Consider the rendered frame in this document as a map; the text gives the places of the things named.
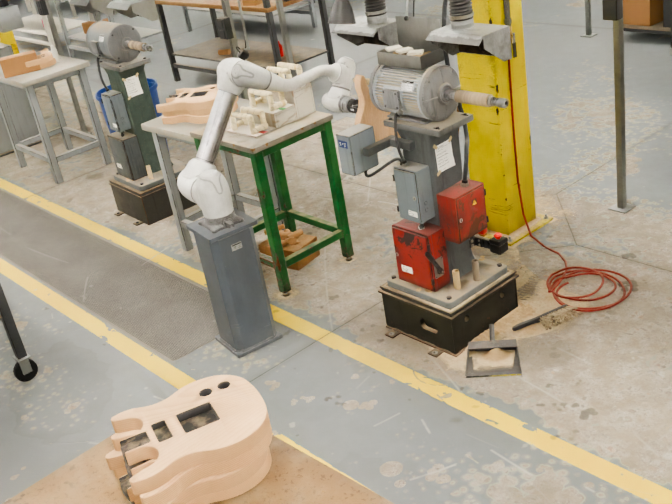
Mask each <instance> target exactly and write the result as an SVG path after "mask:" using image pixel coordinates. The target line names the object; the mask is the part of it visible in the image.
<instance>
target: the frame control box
mask: <svg viewBox="0 0 672 504"><path fill-rule="evenodd" d="M336 140H337V145H338V151H339V157H340V163H341V169H342V173H345V174H349V175H352V176H357V175H359V174H361V173H363V172H364V175H365V176H366V177H367V178H369V177H372V176H374V175H376V174H377V173H379V172H380V171H381V170H383V169H384V168H386V167H387V166H388V165H390V164H391V163H393V162H395V161H400V165H401V166H403V165H402V162H401V161H402V160H401V158H400V157H396V158H393V159H391V160H390V161H388V162H387V163H385V164H384V165H383V166H381V167H380V168H378V169H377V170H376V171H374V172H372V173H371V174H368V173H367V171H368V170H369V169H371V168H373V167H375V166H377V165H379V162H378V155H377V153H376V154H374V155H372V156H370V157H367V156H364V154H363V148H365V147H367V146H369V145H371V144H373V143H375V135H374V128H373V126H371V125H366V124H361V123H359V124H357V125H355V126H352V127H350V128H348V129H346V130H344V131H341V132H339V133H337V134H336Z"/></svg>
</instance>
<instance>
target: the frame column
mask: <svg viewBox="0 0 672 504"><path fill-rule="evenodd" d="M458 129H459V128H457V129H455V130H453V131H451V132H449V133H447V134H445V135H443V136H441V137H435V136H430V135H426V134H421V133H416V132H411V131H406V130H401V129H397V132H398V133H399V135H400V137H401V138H403V139H407V140H412V141H415V149H413V150H411V151H408V150H404V149H403V156H404V159H406V160H407V161H412V162H416V163H420V164H424V165H428V166H429V171H430V179H431V187H432V195H433V203H434V211H435V217H433V218H431V219H429V220H428V221H426V222H428V223H431V224H434V225H438V226H440V220H439V212H438V204H437V196H436V194H437V193H439V192H441V191H443V190H445V189H447V188H448V187H450V186H452V185H454V184H456V183H457V182H459V181H461V180H462V179H463V170H462V160H461V151H460V142H459V132H458ZM469 240H470V238H469V239H467V240H466V241H464V242H463V243H461V244H457V243H453V242H450V241H447V240H445V241H446V249H447V257H448V266H449V274H450V283H449V284H451V283H452V282H453V274H452V270H454V269H458V270H459V276H460V277H462V276H463V275H465V274H466V273H468V272H470V271H471V270H472V262H471V261H472V260H473V259H476V258H475V257H474V255H473V253H472V250H471V248H470V243H469Z"/></svg>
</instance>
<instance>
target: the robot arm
mask: <svg viewBox="0 0 672 504"><path fill-rule="evenodd" d="M355 70H356V65H355V62H354V60H353V59H351V58H349V57H346V56H344V57H341V58H340V59H339V60H338V62H337V63H334V64H333V65H320V66H317V67H315V68H313V69H310V70H308V71H306V72H304V73H302V74H300V75H298V76H296V77H293V78H290V79H283V78H281V77H279V76H277V75H276V74H274V73H272V72H271V71H268V70H266V69H264V68H262V67H259V66H257V65H255V64H253V63H251V62H249V61H246V60H245V61H244V60H242V59H240V58H227V59H224V60H222V61H221V62H220V63H219V65H218V67H217V88H218V92H217V95H216V98H215V101H214V104H213V107H212V110H211V113H210V116H209V119H208V122H207V125H206V128H205V131H204V134H203V137H202V140H201V143H200V146H199V149H198V152H197V155H196V158H193V159H191V160H190V161H189V162H188V164H187V166H186V167H185V169H184V170H182V172H181V173H180V174H179V176H178V180H177V186H178V189H179V191H180V192H181V194H182V195H183V196H184V197H186V198H187V199H188V200H190V201H192V202H194V203H197V205H198V206H199V207H200V208H201V209H202V212H203V215H204V219H203V220H200V221H199V222H198V224H199V225H200V226H203V227H205V228H206V229H208V230H210V231H211V233H217V232H219V231H221V230H223V229H226V228H230V229H232V228H234V225H235V224H238V223H241V222H244V218H242V217H239V216H237V215H236V214H235V212H234V209H233V202H232V197H231V192H230V189H229V185H228V182H227V180H226V179H225V177H224V176H223V175H222V174H221V173H220V172H219V171H217V169H216V166H215V165H214V163H215V160H216V157H217V154H218V151H219V148H220V145H221V142H222V139H223V136H224V133H225V130H226V127H227V124H228V121H229V118H230V116H231V113H232V110H233V107H234V104H235V101H236V98H237V96H239V95H240V94H241V92H242V91H243V89H244V88H245V87H248V88H255V89H261V90H271V91H280V92H288V91H293V90H296V89H298V88H300V87H302V86H304V85H305V84H307V83H309V82H311V81H313V80H315V79H317V78H318V77H320V76H324V75H325V76H328V78H329V80H330V81H331V82H332V87H331V89H330V91H329V92H327V93H326V94H325V95H324V96H323V97H322V104H323V106H324V107H325V108H326V109H328V110H330V111H333V112H337V113H342V112H343V113H349V114H350V113H355V114H356V113H357V111H358V106H359V99H355V98H354V97H351V96H350V90H351V87H352V84H353V81H352V78H353V77H355Z"/></svg>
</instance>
